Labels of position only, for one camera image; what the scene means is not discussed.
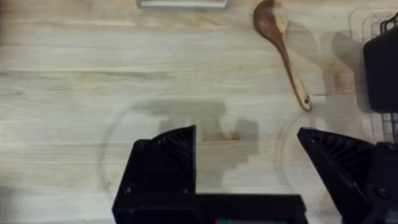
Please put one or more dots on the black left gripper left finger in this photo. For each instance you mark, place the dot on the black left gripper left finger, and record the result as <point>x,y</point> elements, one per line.
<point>161,174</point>

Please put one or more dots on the wooden spoon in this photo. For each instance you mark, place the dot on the wooden spoon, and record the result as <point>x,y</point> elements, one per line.
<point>281,46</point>

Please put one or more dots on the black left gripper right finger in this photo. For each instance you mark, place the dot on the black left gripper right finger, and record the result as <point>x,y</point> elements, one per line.
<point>348,174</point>

